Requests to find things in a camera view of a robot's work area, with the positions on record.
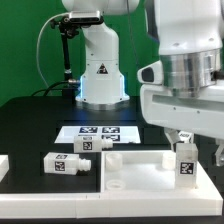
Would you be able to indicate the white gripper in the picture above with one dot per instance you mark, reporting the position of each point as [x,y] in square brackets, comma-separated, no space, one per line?
[203,115]

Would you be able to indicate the white square tabletop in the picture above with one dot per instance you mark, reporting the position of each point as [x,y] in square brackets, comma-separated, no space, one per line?
[152,170]

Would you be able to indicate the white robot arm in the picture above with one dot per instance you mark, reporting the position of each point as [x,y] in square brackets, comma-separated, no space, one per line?
[184,90]

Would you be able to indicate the white U-shaped fence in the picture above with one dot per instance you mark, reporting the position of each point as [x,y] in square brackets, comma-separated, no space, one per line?
[203,200]

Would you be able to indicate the marker sheet with tags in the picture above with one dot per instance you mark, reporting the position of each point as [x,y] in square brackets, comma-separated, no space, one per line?
[119,134]

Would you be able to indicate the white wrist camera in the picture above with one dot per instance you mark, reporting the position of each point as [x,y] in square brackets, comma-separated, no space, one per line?
[151,74]

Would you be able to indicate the grey mounted camera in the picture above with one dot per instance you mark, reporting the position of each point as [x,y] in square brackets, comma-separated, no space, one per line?
[89,15]

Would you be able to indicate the black camera stand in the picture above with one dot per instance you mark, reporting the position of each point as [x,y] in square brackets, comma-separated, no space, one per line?
[69,28]

